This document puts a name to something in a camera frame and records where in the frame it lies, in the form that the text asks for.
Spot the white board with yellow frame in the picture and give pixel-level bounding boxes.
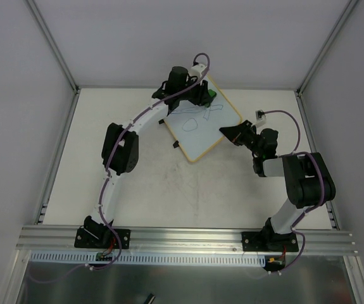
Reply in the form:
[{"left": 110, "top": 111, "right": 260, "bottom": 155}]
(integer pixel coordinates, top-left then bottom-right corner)
[{"left": 164, "top": 77, "right": 242, "bottom": 163}]

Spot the green whiteboard eraser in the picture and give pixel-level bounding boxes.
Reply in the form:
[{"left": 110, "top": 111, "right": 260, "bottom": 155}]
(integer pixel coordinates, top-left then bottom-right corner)
[{"left": 204, "top": 89, "right": 217, "bottom": 108}]

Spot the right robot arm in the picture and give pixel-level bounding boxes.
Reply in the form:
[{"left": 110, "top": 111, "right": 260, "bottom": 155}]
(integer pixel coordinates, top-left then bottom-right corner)
[{"left": 220, "top": 120, "right": 336, "bottom": 252}]

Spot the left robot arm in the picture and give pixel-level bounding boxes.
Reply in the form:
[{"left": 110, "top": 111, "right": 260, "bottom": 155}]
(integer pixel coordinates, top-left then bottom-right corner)
[{"left": 77, "top": 61, "right": 213, "bottom": 247}]

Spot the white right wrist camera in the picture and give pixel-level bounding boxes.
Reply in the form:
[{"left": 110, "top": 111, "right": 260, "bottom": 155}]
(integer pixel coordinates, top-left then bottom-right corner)
[{"left": 255, "top": 110, "right": 267, "bottom": 125}]

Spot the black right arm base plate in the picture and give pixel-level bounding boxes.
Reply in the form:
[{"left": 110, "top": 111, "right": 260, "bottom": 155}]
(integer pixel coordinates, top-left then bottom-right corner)
[{"left": 241, "top": 231, "right": 299, "bottom": 253}]

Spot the left aluminium frame post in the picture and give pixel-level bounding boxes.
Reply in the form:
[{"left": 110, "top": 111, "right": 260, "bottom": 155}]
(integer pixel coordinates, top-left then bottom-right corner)
[{"left": 24, "top": 0, "right": 79, "bottom": 93}]

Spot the aluminium frame post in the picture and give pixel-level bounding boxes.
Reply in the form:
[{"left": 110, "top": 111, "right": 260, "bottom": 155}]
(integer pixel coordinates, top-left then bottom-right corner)
[
  {"left": 24, "top": 0, "right": 79, "bottom": 93},
  {"left": 296, "top": 0, "right": 360, "bottom": 96}
]

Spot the right aluminium frame post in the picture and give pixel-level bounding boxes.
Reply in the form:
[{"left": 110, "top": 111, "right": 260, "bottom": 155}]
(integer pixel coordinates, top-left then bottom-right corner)
[{"left": 296, "top": 0, "right": 360, "bottom": 96}]

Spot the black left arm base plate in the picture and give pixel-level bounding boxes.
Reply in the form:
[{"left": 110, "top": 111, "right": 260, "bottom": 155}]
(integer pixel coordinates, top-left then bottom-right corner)
[{"left": 74, "top": 226, "right": 131, "bottom": 250}]

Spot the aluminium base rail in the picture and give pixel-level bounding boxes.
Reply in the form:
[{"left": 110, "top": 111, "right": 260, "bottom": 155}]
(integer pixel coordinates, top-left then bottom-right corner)
[{"left": 16, "top": 225, "right": 359, "bottom": 256}]

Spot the white slotted cable duct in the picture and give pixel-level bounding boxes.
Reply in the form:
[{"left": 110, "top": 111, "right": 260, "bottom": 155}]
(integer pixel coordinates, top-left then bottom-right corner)
[{"left": 29, "top": 250, "right": 266, "bottom": 268}]

